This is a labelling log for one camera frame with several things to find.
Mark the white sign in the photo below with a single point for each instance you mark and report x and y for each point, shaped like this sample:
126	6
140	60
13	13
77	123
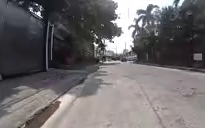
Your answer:
197	57

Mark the grey concrete pavement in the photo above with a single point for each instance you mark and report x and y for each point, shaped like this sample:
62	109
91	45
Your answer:
26	90

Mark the dark fence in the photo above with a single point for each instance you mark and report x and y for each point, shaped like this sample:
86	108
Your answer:
176	55

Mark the pale kerb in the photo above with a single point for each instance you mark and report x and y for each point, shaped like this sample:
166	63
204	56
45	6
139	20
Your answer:
65	101

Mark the raised kerb strip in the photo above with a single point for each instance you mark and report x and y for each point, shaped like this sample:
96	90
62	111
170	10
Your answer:
181	67

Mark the dark grey wall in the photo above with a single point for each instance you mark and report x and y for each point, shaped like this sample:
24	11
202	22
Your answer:
16	43

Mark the row of palm trees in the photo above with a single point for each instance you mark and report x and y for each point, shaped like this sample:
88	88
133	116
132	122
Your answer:
170	30

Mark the grey concrete road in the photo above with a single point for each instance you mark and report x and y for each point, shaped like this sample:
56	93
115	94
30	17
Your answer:
133	100

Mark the white pole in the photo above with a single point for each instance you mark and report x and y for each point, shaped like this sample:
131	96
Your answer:
47	46

